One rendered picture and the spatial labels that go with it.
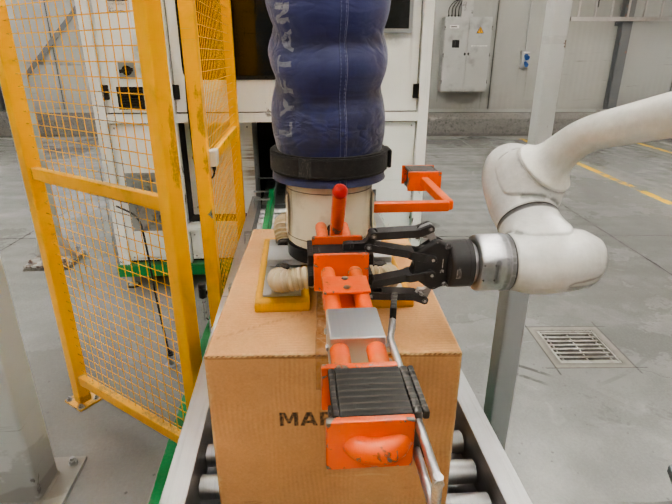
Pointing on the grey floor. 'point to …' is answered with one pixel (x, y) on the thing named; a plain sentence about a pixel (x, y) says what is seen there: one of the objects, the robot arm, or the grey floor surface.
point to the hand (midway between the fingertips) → (340, 264)
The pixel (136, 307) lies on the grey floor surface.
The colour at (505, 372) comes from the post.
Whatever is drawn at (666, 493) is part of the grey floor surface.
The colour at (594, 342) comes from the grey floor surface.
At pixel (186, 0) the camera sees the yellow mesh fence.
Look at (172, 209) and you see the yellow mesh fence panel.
